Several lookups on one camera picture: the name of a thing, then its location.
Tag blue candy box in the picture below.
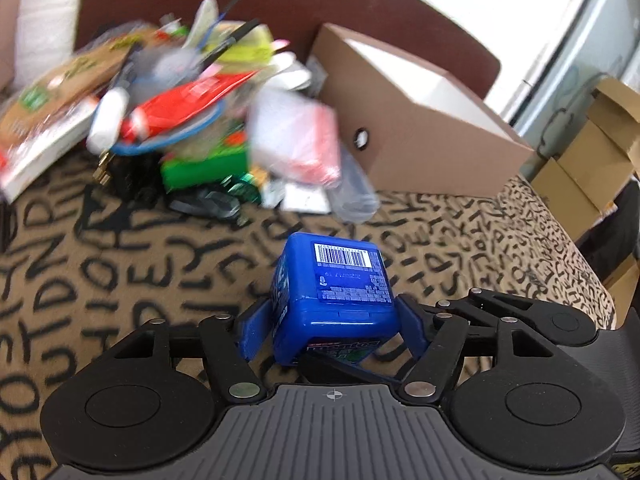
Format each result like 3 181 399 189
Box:
270 232 398 366

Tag blue rimmed clear lid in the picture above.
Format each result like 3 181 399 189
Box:
107 102 228 157

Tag short clear plastic case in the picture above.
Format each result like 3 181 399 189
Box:
330 145 381 223

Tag white card packet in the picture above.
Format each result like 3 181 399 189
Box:
260 180 331 213

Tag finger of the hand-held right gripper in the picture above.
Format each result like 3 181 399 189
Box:
436 288 533 328

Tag flat brown cardboard box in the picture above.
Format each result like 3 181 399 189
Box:
602 260 640 316

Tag gold keychain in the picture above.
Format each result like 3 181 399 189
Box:
92 152 113 186

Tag red plastic package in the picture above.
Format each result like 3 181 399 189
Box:
120 71 261 143

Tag black pen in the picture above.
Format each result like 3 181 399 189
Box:
200 18 262 68

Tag white disposable slippers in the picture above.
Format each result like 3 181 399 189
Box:
267 52 313 92

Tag brown cardboard storage box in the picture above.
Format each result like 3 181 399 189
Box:
306 22 535 198

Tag clear packet white item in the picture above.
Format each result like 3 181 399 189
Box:
182 0 223 51

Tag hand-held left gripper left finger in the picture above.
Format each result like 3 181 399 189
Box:
112 297 273 403

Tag green box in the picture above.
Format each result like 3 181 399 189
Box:
161 152 249 192

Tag black plastic item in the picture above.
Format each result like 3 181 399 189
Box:
167 187 241 218

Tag yellow-green box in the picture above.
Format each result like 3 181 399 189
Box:
207 22 275 66

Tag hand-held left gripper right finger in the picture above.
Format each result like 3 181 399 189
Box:
397 296 548 405

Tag large brown cardboard box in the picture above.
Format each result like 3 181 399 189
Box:
531 125 633 241

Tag brown insole package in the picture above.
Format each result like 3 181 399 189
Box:
0 25 156 156

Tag letter-print cloth covered desktop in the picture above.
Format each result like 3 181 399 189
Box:
0 145 617 480

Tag red-striped zip bags bundle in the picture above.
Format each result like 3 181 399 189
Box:
248 91 342 188

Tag small open cardboard box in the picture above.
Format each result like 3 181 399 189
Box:
587 77 640 161

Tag white flat box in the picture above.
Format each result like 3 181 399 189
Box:
0 102 98 198

